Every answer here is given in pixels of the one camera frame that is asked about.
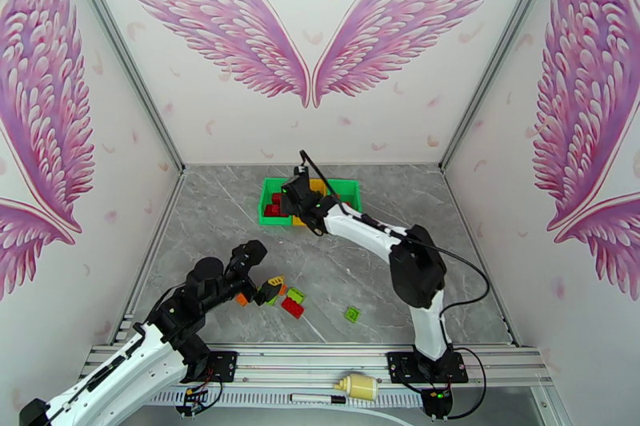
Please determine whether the red long lego brick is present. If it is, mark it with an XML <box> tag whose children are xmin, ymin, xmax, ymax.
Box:
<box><xmin>280</xmin><ymin>297</ymin><xmax>306</xmax><ymax>320</ymax></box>

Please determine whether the yellow plastic bin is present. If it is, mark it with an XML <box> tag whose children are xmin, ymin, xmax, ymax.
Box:
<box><xmin>291</xmin><ymin>177</ymin><xmax>331</xmax><ymax>229</ymax></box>

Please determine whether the black white marker pen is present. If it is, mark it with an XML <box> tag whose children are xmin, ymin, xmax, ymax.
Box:
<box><xmin>289</xmin><ymin>392</ymin><xmax>347</xmax><ymax>406</ymax></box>

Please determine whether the green plastic bin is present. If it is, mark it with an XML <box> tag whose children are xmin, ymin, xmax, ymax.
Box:
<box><xmin>258</xmin><ymin>177</ymin><xmax>297</xmax><ymax>227</ymax></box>
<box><xmin>325</xmin><ymin>179</ymin><xmax>362</xmax><ymax>221</ymax></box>

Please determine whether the black controller box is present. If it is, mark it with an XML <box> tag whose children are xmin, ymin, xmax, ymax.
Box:
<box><xmin>421</xmin><ymin>388</ymin><xmax>454</xmax><ymax>420</ymax></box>

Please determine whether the wire bundle with connectors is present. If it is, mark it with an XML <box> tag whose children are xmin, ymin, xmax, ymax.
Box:
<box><xmin>174</xmin><ymin>378</ymin><xmax>222</xmax><ymax>419</ymax></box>

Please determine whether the cream plastic bottle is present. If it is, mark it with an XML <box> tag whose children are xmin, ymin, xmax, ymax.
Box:
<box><xmin>333</xmin><ymin>372</ymin><xmax>379</xmax><ymax>402</ymax></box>

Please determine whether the aluminium mounting rail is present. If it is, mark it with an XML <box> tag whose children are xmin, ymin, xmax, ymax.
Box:
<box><xmin>90</xmin><ymin>343</ymin><xmax>556</xmax><ymax>388</ymax></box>

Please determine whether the white slotted cable duct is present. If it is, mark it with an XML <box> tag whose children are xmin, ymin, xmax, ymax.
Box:
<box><xmin>122</xmin><ymin>385</ymin><xmax>423</xmax><ymax>409</ymax></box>

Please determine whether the aluminium frame post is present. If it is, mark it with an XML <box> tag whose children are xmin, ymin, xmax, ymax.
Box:
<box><xmin>54</xmin><ymin>0</ymin><xmax>187</xmax><ymax>175</ymax></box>
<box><xmin>438</xmin><ymin>0</ymin><xmax>566</xmax><ymax>175</ymax></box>

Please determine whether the aluminium floor strip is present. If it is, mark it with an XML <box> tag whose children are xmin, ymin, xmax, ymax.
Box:
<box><xmin>441</xmin><ymin>169</ymin><xmax>521</xmax><ymax>347</ymax></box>
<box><xmin>121</xmin><ymin>169</ymin><xmax>189</xmax><ymax>347</ymax></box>

